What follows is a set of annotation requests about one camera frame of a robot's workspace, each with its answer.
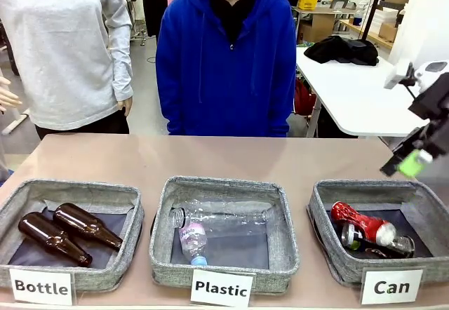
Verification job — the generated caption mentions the grey sweater left forearm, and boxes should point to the grey sweater left forearm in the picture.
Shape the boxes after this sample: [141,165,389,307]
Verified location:
[108,45,135,102]

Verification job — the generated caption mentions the plastic bottle pink label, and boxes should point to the plastic bottle pink label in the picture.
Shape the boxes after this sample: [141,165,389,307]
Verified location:
[177,217,209,267]

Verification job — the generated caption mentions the grey fabric basket plastic label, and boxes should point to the grey fabric basket plastic label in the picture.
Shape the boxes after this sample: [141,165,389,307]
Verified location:
[149,175,300,295]

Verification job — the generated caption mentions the wooden shelf board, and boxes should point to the wooden shelf board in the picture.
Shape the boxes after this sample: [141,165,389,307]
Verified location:
[337,18,394,50]

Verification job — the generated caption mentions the beige wooden pole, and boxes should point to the beige wooden pole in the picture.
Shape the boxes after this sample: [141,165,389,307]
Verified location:
[1,109,31,136]

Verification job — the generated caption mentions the white Plastic label card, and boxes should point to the white Plastic label card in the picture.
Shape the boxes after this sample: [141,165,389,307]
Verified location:
[189,268,256,309]

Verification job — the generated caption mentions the wooden workbench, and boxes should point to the wooden workbench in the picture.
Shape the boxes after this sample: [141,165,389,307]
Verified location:
[290,5,356,17]

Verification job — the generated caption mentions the grey sweater person left hand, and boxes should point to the grey sweater person left hand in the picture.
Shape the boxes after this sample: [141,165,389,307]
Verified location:
[118,97,135,117]

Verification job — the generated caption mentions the white Can label card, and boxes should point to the white Can label card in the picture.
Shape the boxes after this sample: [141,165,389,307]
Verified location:
[359,267,426,306]

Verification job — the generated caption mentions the brown glass bottle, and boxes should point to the brown glass bottle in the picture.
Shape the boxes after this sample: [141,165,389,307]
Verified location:
[52,202,124,252]
[18,212,93,267]

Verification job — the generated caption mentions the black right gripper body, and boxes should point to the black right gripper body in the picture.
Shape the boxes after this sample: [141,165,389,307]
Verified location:
[408,74,449,157]

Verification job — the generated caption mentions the grey fabric basket can label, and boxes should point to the grey fabric basket can label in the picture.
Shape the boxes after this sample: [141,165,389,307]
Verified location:
[307,178,449,287]

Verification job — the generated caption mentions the large cardboard box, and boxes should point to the large cardboard box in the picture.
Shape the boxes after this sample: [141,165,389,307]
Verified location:
[300,14,338,43]

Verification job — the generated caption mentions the black hanging garment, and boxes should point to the black hanging garment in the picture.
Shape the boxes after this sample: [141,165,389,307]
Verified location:
[138,0,170,38]

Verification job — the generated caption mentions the small cardboard box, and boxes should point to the small cardboard box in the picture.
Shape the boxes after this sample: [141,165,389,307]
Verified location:
[378,22,399,41]

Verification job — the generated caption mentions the clear crushed plastic bottle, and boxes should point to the clear crushed plastic bottle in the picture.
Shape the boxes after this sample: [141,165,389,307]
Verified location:
[170,198,279,236]

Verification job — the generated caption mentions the white foam box stack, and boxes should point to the white foam box stack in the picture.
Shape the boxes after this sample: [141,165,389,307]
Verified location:
[369,6,405,34]

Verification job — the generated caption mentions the blue hoodie left forearm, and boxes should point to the blue hoodie left forearm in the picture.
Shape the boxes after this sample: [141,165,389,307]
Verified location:
[259,53,297,137]

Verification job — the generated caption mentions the blue hoodie right forearm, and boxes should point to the blue hoodie right forearm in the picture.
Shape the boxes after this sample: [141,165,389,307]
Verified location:
[155,53,191,136]

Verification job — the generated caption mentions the pale bare hand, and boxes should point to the pale bare hand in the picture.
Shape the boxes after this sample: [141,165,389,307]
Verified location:
[0,76,23,115]

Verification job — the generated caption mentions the red bag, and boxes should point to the red bag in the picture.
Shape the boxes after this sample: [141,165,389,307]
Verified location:
[293,78,319,115]

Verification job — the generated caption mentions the black cloth pile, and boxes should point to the black cloth pile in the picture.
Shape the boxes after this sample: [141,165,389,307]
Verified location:
[303,35,380,67]

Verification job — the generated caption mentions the grey fabric basket bottle label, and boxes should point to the grey fabric basket bottle label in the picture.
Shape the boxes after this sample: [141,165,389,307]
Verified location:
[0,178,145,292]

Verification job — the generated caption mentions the person in blue hoodie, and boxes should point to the person in blue hoodie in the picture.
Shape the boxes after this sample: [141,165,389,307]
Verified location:
[155,0,299,138]

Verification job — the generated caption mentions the person in grey sweater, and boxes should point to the person in grey sweater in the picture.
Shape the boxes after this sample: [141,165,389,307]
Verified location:
[0,0,135,141]

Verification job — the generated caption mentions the white Bottle label card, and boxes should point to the white Bottle label card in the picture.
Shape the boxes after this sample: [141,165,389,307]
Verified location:
[8,267,76,306]

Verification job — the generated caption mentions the black crushed drink can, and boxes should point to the black crushed drink can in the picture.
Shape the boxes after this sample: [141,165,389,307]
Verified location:
[341,222,416,260]

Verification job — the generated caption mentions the white side table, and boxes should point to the white side table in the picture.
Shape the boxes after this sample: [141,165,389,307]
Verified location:
[295,46,433,138]

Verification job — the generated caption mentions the black tripod pole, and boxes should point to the black tripod pole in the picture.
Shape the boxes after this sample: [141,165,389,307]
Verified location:
[360,0,387,41]

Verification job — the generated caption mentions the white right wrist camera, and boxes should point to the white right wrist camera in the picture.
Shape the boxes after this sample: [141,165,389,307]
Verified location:
[383,58,415,90]

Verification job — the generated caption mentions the red crushed drink can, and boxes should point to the red crushed drink can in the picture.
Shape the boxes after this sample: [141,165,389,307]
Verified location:
[330,201,398,247]

